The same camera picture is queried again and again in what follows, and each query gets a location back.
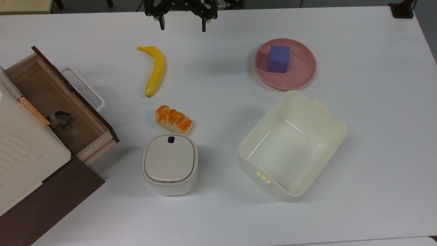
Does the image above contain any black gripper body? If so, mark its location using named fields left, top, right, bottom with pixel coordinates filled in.
left=144, top=0, right=219, bottom=20

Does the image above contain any wooden drawer with white handle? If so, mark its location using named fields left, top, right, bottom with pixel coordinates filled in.
left=5, top=46, right=120, bottom=166

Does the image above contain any yellow banana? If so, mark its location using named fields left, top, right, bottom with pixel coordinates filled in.
left=137, top=45, right=166, bottom=98

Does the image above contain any purple foam cube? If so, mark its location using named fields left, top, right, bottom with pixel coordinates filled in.
left=267, top=45, right=291, bottom=74

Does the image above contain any orange glazed bread loaf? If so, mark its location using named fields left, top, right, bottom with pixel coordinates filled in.
left=155, top=105, right=194, bottom=135

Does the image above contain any pink round plate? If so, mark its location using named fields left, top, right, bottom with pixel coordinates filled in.
left=254, top=38, right=317, bottom=91

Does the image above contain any grey plush toy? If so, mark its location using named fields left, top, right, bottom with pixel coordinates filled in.
left=47, top=110, right=76, bottom=131

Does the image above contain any light wooden table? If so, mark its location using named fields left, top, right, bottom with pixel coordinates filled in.
left=0, top=0, right=56, bottom=15

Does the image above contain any white lidded trash can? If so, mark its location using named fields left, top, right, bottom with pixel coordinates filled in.
left=141, top=133, right=199, bottom=196

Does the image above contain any cream plastic storage bin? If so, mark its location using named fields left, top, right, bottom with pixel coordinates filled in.
left=238, top=90, right=348, bottom=202

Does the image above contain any black table clamp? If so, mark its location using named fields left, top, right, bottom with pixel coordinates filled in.
left=389, top=0, right=416, bottom=19

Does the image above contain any copper bar handle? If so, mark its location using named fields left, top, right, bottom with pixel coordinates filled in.
left=17, top=96, right=52, bottom=127

